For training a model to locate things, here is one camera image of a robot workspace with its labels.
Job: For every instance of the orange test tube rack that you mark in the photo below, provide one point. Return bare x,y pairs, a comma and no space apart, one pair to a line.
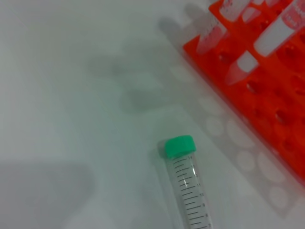
274,100

